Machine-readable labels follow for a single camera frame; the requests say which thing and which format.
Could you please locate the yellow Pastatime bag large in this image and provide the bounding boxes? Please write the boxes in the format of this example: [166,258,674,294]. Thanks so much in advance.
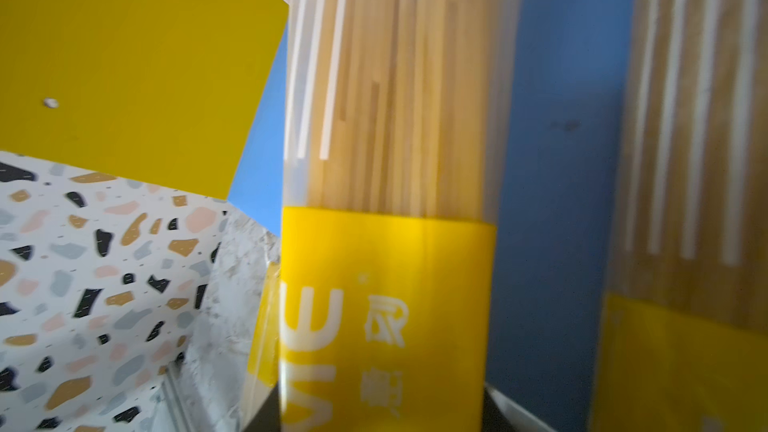
[277,0,522,431]

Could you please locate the yellow shelf pink blue boards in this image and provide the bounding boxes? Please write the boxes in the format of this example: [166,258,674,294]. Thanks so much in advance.
[1,0,633,431]

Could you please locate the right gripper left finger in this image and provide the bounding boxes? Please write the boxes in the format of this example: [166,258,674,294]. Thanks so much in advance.
[243,398,281,432]

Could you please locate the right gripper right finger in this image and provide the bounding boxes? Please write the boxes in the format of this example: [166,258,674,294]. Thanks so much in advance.
[481,385,555,432]

